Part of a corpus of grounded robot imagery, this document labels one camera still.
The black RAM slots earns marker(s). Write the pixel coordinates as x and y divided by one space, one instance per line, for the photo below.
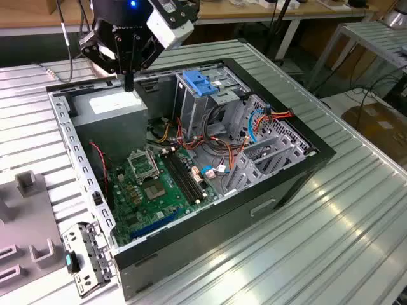
182 178

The grey parts rack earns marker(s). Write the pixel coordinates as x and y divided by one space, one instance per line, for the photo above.
19 216

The cardboard box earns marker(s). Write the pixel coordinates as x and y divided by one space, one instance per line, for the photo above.
375 124

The metal slat side table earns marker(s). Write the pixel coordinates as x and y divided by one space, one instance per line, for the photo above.
375 38

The black blue bracket latch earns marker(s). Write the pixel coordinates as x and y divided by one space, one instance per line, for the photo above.
71 262

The grey power supply unit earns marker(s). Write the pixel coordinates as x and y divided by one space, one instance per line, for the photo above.
108 127

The wooden desk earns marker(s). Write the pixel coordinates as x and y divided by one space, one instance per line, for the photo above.
31 16
254 11

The black tripod stand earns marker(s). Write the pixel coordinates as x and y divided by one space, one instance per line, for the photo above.
281 31

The black open PC case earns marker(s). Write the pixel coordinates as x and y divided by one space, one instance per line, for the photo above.
222 228

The perforated metal disk bay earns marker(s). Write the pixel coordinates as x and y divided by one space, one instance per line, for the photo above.
286 139

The blue plastic drive latch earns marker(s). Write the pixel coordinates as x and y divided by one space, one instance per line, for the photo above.
200 84

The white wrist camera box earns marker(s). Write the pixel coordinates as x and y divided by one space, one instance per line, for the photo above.
168 30

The CPU socket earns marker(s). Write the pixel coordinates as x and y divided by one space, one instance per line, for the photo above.
141 165

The hinged metal slot bracket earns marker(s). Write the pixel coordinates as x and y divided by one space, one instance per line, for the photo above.
92 254

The grey metal drive cage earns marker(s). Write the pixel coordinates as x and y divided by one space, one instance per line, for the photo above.
194 111

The small brown box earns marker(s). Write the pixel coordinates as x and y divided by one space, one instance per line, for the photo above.
54 6

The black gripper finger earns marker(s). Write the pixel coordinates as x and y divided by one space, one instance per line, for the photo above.
95 57
149 52

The blue expansion slot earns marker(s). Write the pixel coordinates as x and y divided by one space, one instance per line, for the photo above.
155 224

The green motherboard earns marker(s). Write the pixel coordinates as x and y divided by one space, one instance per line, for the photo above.
127 203

